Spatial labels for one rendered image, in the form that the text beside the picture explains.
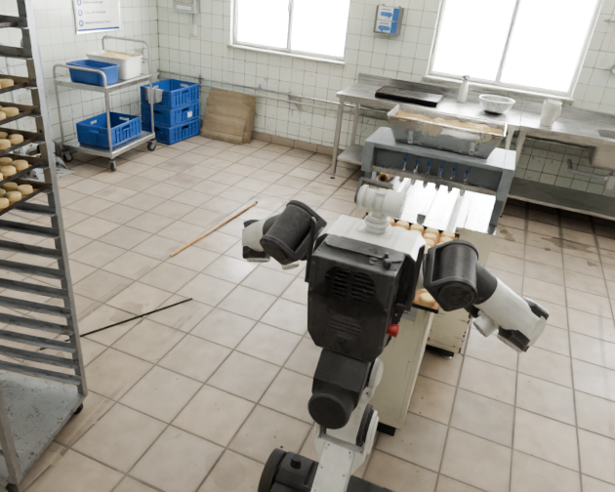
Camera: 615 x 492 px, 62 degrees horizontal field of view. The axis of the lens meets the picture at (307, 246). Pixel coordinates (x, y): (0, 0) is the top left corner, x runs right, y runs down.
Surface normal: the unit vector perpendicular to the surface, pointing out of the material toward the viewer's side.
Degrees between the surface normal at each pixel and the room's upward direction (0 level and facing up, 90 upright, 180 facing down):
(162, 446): 0
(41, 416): 0
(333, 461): 48
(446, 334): 90
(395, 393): 90
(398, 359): 90
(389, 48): 90
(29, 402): 0
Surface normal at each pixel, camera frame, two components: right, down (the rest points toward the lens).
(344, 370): -0.18, -0.35
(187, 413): 0.09, -0.88
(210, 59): -0.37, 0.40
